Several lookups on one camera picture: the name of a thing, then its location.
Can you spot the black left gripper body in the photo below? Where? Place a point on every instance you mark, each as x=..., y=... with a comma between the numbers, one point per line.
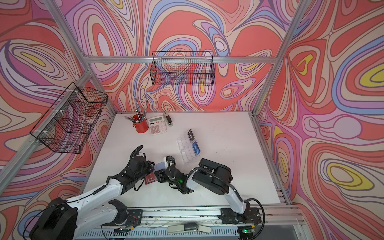
x=148, y=168

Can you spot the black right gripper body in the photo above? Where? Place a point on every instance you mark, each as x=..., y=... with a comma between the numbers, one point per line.
x=165, y=178

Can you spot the red leather card holder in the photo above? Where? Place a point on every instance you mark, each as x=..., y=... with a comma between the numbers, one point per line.
x=154, y=174

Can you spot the clear acrylic card stand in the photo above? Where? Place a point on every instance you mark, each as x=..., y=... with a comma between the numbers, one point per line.
x=186, y=148

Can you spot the blue credit card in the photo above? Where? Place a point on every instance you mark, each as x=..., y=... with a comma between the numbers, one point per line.
x=196, y=148

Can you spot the black VIP credit card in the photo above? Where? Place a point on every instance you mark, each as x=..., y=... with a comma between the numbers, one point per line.
x=191, y=136

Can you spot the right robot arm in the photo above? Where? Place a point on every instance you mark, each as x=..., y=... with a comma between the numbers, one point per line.
x=216, y=178

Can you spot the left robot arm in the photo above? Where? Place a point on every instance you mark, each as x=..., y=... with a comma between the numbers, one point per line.
x=68, y=219

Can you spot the red metal pen bucket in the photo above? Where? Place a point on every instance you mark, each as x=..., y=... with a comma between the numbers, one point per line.
x=141, y=127

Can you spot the pink desk calculator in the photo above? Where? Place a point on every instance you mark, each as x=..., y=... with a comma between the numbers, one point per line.
x=157, y=125

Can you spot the pens and pencils bunch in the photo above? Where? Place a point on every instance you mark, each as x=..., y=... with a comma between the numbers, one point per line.
x=139, y=117

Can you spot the grey foot pedal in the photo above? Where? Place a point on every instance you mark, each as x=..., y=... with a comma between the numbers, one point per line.
x=188, y=228

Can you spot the grey black stapler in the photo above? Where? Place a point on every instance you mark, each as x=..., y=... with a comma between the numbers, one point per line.
x=168, y=119

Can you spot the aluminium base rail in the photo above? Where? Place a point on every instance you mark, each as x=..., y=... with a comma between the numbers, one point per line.
x=208, y=215

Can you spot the black wire basket left wall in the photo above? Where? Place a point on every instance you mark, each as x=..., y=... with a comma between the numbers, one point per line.
x=69, y=122

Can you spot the black wire basket wall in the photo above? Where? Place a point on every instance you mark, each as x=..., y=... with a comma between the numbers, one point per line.
x=183, y=68
x=69, y=122

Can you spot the black wire basket back wall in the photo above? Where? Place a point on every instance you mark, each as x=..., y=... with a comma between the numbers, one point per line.
x=183, y=68

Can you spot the aluminium frame post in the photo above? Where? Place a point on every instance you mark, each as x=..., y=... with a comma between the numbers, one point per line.
x=59, y=18

